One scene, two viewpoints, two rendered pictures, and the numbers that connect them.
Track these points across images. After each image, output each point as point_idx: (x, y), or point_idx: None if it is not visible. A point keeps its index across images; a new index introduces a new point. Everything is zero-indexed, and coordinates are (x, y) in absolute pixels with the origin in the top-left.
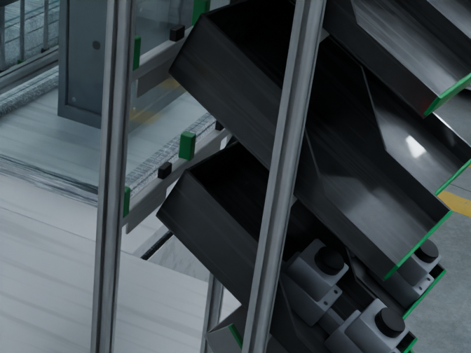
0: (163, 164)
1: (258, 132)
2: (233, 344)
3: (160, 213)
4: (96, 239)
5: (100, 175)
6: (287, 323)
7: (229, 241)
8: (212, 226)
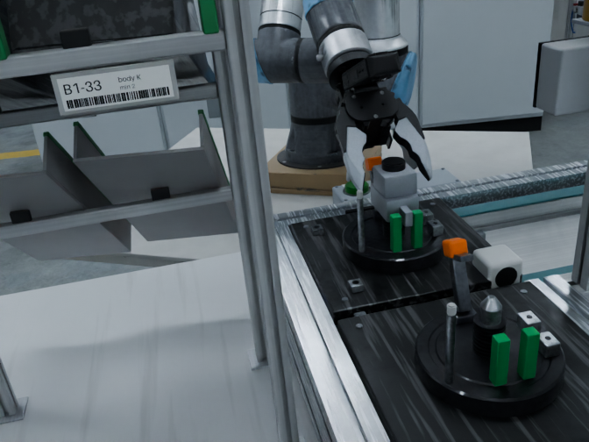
0: (74, 29)
1: None
2: (206, 129)
3: (176, 28)
4: (254, 53)
5: None
6: (205, 56)
7: (188, 7)
8: (183, 1)
